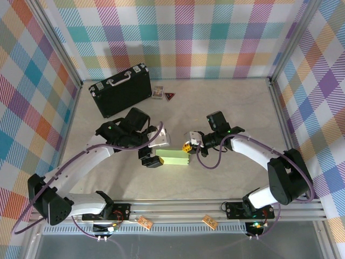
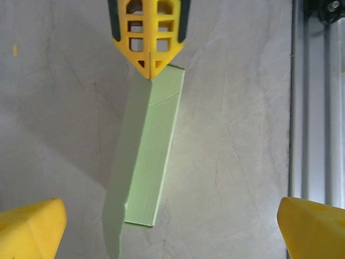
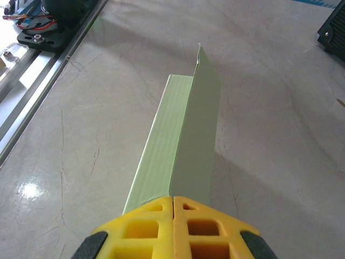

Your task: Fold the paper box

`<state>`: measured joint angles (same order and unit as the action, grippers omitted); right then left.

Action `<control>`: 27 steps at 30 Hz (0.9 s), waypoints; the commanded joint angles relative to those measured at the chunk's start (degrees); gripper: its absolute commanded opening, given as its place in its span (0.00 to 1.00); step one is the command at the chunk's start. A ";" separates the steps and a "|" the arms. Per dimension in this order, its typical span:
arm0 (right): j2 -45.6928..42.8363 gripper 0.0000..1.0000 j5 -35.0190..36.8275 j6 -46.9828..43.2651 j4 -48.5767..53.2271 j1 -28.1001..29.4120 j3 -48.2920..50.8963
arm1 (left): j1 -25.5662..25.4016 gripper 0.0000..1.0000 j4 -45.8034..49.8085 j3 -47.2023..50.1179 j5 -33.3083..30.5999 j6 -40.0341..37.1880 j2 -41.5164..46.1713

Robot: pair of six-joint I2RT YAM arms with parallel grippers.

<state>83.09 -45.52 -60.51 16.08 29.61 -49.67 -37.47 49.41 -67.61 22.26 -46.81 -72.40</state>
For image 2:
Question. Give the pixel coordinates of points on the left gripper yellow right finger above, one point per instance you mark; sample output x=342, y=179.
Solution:
x=315, y=232

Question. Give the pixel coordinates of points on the long aluminium frame rail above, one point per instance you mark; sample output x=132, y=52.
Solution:
x=318, y=108

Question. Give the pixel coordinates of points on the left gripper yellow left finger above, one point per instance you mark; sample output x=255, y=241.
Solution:
x=29, y=232

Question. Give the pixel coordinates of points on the tiny yellow scrap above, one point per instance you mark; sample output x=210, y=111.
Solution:
x=15, y=50

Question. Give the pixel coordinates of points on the light green paper box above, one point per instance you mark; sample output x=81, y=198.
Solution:
x=151, y=148

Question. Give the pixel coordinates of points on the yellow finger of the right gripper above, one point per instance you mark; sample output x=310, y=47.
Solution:
x=122, y=32
x=175, y=32

